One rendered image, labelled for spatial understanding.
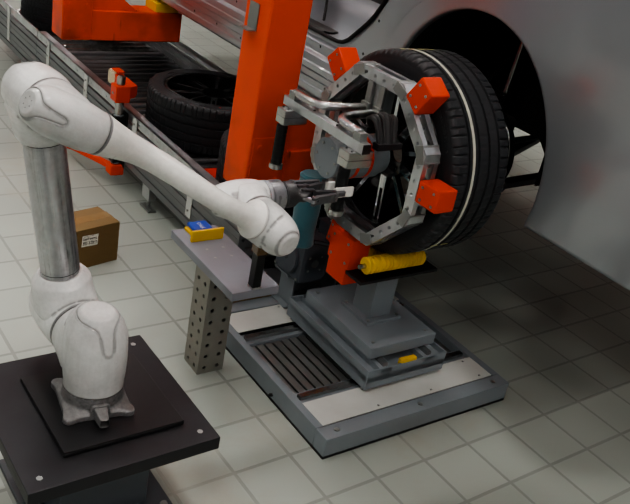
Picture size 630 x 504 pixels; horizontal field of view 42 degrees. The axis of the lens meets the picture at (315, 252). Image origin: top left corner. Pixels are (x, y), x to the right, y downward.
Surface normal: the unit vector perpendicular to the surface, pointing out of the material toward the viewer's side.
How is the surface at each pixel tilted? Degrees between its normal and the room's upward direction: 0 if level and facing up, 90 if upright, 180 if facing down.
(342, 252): 90
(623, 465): 0
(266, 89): 90
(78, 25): 90
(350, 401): 0
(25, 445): 0
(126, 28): 90
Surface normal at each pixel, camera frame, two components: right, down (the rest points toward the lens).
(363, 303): -0.81, 0.12
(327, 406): 0.18, -0.87
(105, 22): 0.55, 0.47
